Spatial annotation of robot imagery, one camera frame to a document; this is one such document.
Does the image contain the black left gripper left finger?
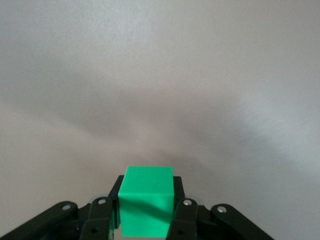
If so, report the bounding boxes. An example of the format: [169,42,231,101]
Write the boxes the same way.
[0,174,126,240]

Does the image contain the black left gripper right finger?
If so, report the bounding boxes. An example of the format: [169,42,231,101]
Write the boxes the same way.
[164,176,272,240]

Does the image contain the green cube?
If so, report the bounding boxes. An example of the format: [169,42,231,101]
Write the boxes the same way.
[117,165,175,239]

